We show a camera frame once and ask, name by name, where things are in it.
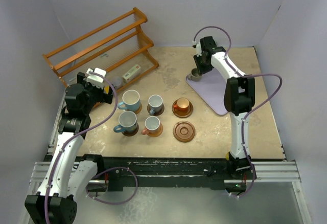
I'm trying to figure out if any dark walnut coaster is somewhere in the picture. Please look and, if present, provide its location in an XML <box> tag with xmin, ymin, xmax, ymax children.
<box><xmin>122</xmin><ymin>124</ymin><xmax>139</xmax><ymax>137</ymax></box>
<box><xmin>147</xmin><ymin>104</ymin><xmax>165</xmax><ymax>116</ymax></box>

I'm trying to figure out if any green staples box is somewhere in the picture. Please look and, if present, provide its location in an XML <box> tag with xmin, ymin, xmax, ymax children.
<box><xmin>122</xmin><ymin>64</ymin><xmax>142</xmax><ymax>84</ymax></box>

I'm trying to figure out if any small grey green cup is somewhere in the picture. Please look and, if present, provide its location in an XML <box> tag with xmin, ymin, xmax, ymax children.
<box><xmin>187</xmin><ymin>68</ymin><xmax>202</xmax><ymax>82</ymax></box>

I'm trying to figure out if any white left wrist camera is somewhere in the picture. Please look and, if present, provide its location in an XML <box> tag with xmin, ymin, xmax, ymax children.
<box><xmin>86</xmin><ymin>68</ymin><xmax>106</xmax><ymax>88</ymax></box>

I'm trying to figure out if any purple cable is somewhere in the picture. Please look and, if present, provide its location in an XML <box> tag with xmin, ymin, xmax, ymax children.
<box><xmin>44</xmin><ymin>72</ymin><xmax>140</xmax><ymax>224</ymax></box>
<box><xmin>193</xmin><ymin>26</ymin><xmax>284</xmax><ymax>200</ymax></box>

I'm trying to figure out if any lavender tray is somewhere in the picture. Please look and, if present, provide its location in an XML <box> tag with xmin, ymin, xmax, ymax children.
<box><xmin>185</xmin><ymin>69</ymin><xmax>227</xmax><ymax>116</ymax></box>

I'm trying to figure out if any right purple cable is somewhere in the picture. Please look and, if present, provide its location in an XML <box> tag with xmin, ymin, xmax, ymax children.
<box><xmin>193</xmin><ymin>26</ymin><xmax>284</xmax><ymax>200</ymax></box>

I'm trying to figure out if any large light blue mug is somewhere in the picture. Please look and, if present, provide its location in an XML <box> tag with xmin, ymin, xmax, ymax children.
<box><xmin>118</xmin><ymin>89</ymin><xmax>141</xmax><ymax>111</ymax></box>

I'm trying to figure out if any orange cup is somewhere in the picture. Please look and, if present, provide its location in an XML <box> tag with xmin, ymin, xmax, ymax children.
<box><xmin>173</xmin><ymin>97</ymin><xmax>190</xmax><ymax>111</ymax></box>

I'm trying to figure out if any light wooden coaster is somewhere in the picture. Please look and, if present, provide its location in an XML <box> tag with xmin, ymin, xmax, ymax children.
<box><xmin>145</xmin><ymin>124</ymin><xmax>164</xmax><ymax>137</ymax></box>
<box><xmin>134</xmin><ymin>104</ymin><xmax>142</xmax><ymax>114</ymax></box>

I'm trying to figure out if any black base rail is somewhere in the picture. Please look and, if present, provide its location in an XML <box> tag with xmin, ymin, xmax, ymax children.
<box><xmin>76</xmin><ymin>154</ymin><xmax>256</xmax><ymax>191</ymax></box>

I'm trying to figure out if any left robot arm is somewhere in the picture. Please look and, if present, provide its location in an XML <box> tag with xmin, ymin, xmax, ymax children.
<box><xmin>25</xmin><ymin>68</ymin><xmax>117</xmax><ymax>223</ymax></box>

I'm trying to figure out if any orange wooden three-tier shelf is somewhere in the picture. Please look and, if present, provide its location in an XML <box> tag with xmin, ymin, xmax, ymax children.
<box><xmin>43</xmin><ymin>7</ymin><xmax>159</xmax><ymax>92</ymax></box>

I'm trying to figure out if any ringed brown coaster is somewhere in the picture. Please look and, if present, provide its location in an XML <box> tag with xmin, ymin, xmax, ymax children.
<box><xmin>172</xmin><ymin>100</ymin><xmax>194</xmax><ymax>118</ymax></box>
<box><xmin>173</xmin><ymin>121</ymin><xmax>196</xmax><ymax>143</ymax></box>

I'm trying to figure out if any clear paperclip tub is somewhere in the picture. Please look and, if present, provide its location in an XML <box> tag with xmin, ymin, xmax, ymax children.
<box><xmin>112</xmin><ymin>76</ymin><xmax>124</xmax><ymax>89</ymax></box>

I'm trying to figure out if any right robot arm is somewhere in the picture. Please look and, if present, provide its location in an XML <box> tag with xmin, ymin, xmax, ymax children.
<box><xmin>192</xmin><ymin>36</ymin><xmax>255</xmax><ymax>178</ymax></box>

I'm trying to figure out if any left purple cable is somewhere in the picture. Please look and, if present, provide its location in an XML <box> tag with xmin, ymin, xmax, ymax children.
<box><xmin>44</xmin><ymin>72</ymin><xmax>140</xmax><ymax>224</ymax></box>

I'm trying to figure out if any pink mug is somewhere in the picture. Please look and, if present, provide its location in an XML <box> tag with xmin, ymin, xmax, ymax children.
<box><xmin>142</xmin><ymin>116</ymin><xmax>161</xmax><ymax>135</ymax></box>

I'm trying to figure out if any teal patterned mug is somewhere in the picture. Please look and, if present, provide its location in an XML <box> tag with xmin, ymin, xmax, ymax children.
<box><xmin>113</xmin><ymin>111</ymin><xmax>137</xmax><ymax>132</ymax></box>

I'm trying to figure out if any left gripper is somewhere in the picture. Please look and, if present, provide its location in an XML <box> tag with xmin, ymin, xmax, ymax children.
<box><xmin>78</xmin><ymin>73</ymin><xmax>113</xmax><ymax>114</ymax></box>

